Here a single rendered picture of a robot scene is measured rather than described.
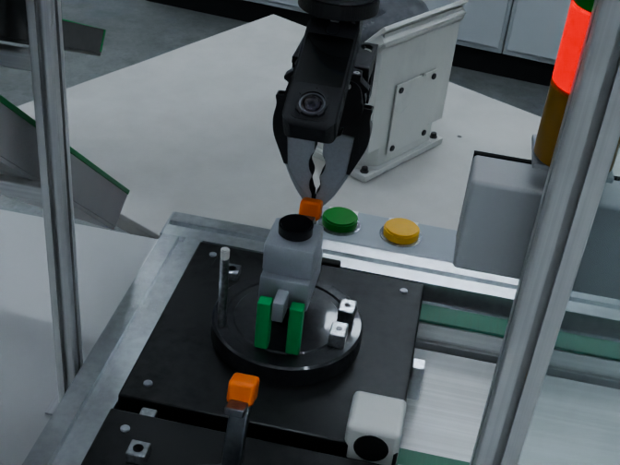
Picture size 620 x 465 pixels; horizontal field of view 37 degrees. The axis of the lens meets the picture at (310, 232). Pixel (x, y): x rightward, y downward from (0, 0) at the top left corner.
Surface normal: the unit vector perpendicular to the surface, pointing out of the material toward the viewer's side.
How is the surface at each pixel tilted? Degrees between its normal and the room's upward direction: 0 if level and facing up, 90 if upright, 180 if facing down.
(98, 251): 0
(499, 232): 90
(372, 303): 0
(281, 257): 90
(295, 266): 90
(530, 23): 90
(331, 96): 28
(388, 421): 0
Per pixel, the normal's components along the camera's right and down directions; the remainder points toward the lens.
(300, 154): -0.19, 0.54
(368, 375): 0.09, -0.83
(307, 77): -0.02, -0.48
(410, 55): 0.73, 0.44
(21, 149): 0.93, 0.27
